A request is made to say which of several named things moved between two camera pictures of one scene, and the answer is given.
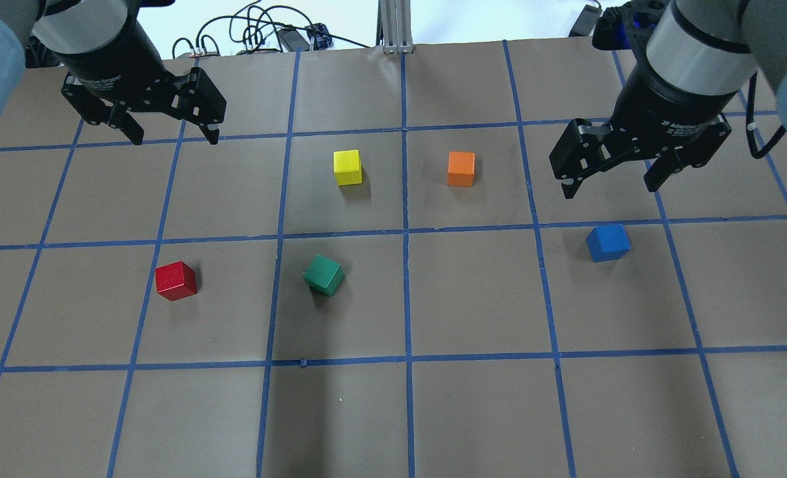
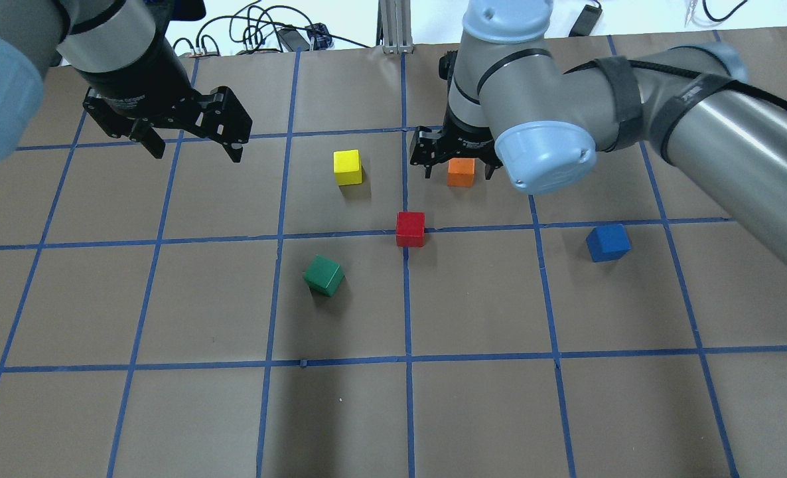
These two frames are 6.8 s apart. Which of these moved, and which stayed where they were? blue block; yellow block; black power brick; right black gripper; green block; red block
Moved: right black gripper; red block
Stayed: black power brick; green block; yellow block; blue block
